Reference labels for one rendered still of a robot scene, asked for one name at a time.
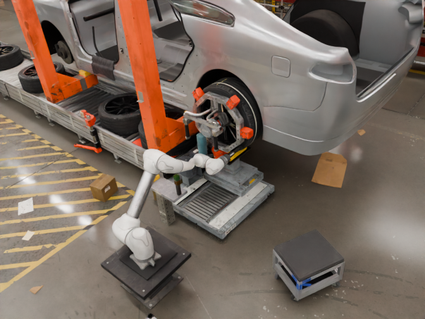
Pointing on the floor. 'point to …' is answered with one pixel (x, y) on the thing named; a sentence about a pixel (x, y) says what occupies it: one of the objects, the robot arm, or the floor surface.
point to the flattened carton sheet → (330, 169)
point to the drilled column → (166, 209)
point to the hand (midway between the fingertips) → (238, 149)
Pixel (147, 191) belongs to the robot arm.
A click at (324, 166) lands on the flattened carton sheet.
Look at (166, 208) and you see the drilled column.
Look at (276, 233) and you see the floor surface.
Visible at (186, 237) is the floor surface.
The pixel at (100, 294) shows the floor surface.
